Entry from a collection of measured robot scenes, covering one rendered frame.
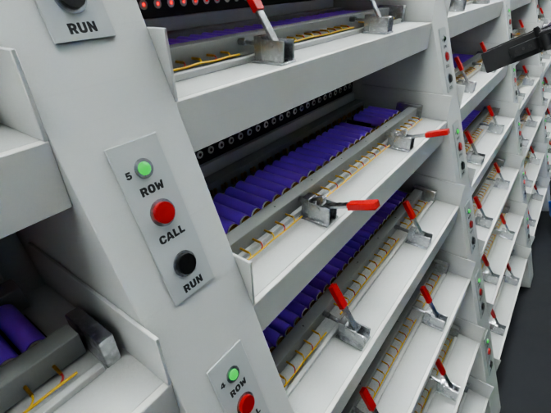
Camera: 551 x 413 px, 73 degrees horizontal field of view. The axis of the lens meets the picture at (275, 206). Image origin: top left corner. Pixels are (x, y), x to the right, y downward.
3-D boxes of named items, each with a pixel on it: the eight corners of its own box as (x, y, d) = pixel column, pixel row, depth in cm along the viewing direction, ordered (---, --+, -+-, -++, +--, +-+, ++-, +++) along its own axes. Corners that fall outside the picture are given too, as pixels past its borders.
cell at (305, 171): (279, 169, 58) (314, 179, 54) (271, 173, 57) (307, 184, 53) (278, 157, 57) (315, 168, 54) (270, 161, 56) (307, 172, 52)
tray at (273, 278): (442, 142, 77) (453, 96, 72) (256, 338, 36) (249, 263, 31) (353, 124, 88) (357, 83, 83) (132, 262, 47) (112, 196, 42)
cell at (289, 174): (270, 174, 57) (307, 184, 53) (263, 178, 55) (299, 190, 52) (270, 162, 56) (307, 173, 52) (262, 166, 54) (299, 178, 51)
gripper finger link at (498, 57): (543, 51, 52) (542, 52, 51) (488, 72, 57) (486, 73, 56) (536, 29, 51) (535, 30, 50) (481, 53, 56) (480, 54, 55)
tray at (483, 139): (510, 130, 130) (523, 90, 123) (466, 205, 89) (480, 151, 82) (449, 120, 141) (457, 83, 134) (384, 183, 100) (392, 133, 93)
